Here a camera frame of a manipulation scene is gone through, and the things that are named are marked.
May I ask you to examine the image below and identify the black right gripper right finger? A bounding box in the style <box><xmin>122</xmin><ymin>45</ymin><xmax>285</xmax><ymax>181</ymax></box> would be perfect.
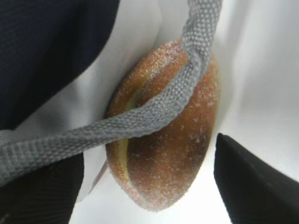
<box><xmin>214</xmin><ymin>133</ymin><xmax>299</xmax><ymax>224</ymax></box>

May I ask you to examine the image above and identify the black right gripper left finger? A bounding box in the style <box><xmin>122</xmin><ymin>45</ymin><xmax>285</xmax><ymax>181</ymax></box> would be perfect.
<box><xmin>0</xmin><ymin>154</ymin><xmax>84</xmax><ymax>224</ymax></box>

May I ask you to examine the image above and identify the sugared bread roll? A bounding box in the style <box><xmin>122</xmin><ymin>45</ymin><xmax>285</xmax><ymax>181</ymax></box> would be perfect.
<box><xmin>106</xmin><ymin>39</ymin><xmax>221</xmax><ymax>212</ymax></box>

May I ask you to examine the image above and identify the navy insulated lunch bag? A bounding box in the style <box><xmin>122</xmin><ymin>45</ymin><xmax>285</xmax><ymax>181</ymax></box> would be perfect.
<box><xmin>0</xmin><ymin>0</ymin><xmax>224</xmax><ymax>203</ymax></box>

